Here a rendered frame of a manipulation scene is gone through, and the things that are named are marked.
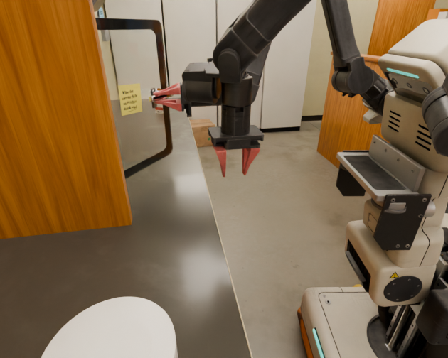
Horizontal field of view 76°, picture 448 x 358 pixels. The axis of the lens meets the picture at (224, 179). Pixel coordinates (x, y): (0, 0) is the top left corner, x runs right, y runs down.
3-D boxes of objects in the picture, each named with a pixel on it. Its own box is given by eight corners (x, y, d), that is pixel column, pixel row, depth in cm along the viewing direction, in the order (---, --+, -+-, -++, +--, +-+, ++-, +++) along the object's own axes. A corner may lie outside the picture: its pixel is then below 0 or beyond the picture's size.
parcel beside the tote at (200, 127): (185, 149, 360) (183, 127, 347) (181, 140, 388) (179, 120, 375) (216, 145, 371) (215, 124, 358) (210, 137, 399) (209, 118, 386)
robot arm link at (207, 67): (237, 52, 43) (249, 29, 48) (168, 50, 46) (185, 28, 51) (240, 117, 52) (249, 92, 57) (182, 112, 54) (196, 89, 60)
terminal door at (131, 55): (99, 192, 75) (57, 16, 56) (171, 152, 98) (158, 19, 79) (102, 192, 74) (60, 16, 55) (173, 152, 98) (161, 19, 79)
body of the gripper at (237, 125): (208, 136, 60) (207, 99, 56) (254, 133, 62) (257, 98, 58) (212, 147, 54) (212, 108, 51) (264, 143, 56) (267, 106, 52)
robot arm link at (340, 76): (383, 79, 82) (372, 79, 87) (360, 56, 79) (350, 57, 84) (360, 106, 84) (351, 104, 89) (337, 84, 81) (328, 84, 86)
